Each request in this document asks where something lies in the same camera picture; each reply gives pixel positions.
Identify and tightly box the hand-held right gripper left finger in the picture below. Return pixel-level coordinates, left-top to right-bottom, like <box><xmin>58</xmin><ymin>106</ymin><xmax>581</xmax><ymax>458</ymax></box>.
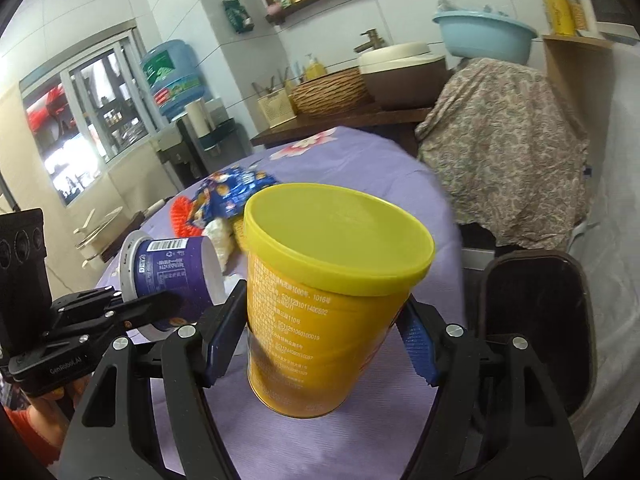
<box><xmin>60</xmin><ymin>290</ymin><xmax>249</xmax><ymax>480</ymax></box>

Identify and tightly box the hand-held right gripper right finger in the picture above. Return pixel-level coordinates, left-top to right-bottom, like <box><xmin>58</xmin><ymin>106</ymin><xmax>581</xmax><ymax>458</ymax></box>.
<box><xmin>397</xmin><ymin>299</ymin><xmax>586</xmax><ymax>480</ymax></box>

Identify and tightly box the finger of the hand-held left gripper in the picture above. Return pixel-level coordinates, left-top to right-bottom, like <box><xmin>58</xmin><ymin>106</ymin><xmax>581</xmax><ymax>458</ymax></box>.
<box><xmin>106</xmin><ymin>290</ymin><xmax>186</xmax><ymax>333</ymax></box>
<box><xmin>49</xmin><ymin>285</ymin><xmax>122</xmax><ymax>322</ymax></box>

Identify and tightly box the purple and white paper cup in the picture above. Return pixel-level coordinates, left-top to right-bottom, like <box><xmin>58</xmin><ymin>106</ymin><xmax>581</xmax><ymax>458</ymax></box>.
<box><xmin>118</xmin><ymin>230</ymin><xmax>228</xmax><ymax>346</ymax></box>

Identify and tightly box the yellow can with lid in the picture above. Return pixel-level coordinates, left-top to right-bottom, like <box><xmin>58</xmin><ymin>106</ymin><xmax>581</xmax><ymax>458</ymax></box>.
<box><xmin>242</xmin><ymin>183</ymin><xmax>436</xmax><ymax>418</ymax></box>

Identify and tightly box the orange snack wrapper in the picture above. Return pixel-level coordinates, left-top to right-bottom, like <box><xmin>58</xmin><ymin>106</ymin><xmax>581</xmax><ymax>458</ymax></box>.
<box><xmin>170</xmin><ymin>195</ymin><xmax>204</xmax><ymax>237</ymax></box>

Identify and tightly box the dark brown trash bin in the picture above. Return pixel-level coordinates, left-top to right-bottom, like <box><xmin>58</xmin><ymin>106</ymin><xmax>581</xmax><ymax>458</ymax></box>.
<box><xmin>479</xmin><ymin>250</ymin><xmax>598</xmax><ymax>417</ymax></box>

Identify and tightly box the blue snack wrapper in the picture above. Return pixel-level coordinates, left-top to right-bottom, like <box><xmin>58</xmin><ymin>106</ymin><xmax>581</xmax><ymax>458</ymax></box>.
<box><xmin>187</xmin><ymin>167</ymin><xmax>278</xmax><ymax>231</ymax></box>

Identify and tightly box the person's left forearm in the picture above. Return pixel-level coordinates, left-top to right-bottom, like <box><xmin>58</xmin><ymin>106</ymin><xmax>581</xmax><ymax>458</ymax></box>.
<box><xmin>5</xmin><ymin>402</ymin><xmax>76</xmax><ymax>467</ymax></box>

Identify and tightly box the person's left hand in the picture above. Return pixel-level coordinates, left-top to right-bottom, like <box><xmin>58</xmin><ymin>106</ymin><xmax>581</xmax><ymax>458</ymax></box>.
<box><xmin>31</xmin><ymin>376</ymin><xmax>93</xmax><ymax>414</ymax></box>

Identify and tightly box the crumpled white tissue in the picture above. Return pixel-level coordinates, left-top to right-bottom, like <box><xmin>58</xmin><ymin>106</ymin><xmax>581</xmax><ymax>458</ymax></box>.
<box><xmin>202</xmin><ymin>217</ymin><xmax>237</xmax><ymax>272</ymax></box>

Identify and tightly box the water dispenser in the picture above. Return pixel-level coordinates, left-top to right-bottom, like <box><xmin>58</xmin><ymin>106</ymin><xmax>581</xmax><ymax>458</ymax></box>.
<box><xmin>152</xmin><ymin>110</ymin><xmax>252</xmax><ymax>196</ymax></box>

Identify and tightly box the window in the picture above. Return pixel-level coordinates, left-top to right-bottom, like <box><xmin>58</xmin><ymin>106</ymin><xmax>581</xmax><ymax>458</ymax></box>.
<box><xmin>20</xmin><ymin>27</ymin><xmax>167</xmax><ymax>206</ymax></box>

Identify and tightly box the white cylinder container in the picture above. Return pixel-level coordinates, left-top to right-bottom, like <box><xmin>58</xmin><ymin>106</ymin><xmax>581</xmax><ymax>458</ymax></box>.
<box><xmin>186</xmin><ymin>101</ymin><xmax>216</xmax><ymax>137</ymax></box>

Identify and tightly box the floral cloth cover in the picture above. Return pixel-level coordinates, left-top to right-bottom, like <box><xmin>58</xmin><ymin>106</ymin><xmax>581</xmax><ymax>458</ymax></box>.
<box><xmin>415</xmin><ymin>57</ymin><xmax>592</xmax><ymax>252</ymax></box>

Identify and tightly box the dark wooden counter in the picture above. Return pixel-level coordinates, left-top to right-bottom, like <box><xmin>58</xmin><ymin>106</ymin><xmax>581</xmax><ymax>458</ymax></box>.
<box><xmin>250</xmin><ymin>107</ymin><xmax>433</xmax><ymax>157</ymax></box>

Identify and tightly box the beige utensil holder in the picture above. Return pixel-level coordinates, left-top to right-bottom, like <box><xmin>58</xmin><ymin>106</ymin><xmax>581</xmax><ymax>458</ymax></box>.
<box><xmin>257</xmin><ymin>87</ymin><xmax>298</xmax><ymax>129</ymax></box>

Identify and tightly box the white cloth cover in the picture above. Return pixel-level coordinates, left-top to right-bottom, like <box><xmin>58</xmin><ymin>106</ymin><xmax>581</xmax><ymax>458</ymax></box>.
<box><xmin>567</xmin><ymin>35</ymin><xmax>640</xmax><ymax>456</ymax></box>

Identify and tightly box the wicker basket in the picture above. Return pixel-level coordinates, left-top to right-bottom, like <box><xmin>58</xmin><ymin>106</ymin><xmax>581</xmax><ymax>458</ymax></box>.
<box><xmin>290</xmin><ymin>67</ymin><xmax>369</xmax><ymax>117</ymax></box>

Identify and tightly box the white and brown sink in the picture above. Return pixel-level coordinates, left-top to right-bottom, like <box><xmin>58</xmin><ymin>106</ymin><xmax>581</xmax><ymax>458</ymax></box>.
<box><xmin>356</xmin><ymin>42</ymin><xmax>448</xmax><ymax>111</ymax></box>

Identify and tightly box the yellow soap bottle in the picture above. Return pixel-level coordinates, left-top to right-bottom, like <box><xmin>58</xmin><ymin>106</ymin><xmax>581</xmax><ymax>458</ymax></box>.
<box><xmin>305</xmin><ymin>53</ymin><xmax>328</xmax><ymax>81</ymax></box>

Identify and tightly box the light wooden cabinet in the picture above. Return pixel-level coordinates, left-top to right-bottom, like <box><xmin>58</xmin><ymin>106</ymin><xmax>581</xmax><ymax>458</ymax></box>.
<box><xmin>542</xmin><ymin>34</ymin><xmax>614</xmax><ymax>161</ymax></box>

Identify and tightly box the green packet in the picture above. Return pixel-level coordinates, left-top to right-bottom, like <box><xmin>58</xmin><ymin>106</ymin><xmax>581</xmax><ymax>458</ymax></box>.
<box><xmin>222</xmin><ymin>0</ymin><xmax>255</xmax><ymax>35</ymax></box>

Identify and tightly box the brass faucet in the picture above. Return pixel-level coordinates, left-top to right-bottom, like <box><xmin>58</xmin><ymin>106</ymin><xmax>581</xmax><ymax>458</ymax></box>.
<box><xmin>353</xmin><ymin>29</ymin><xmax>388</xmax><ymax>54</ymax></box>

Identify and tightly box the light blue plastic basin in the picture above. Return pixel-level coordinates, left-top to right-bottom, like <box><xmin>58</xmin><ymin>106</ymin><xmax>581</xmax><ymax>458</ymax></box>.
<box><xmin>432</xmin><ymin>7</ymin><xmax>539</xmax><ymax>66</ymax></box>

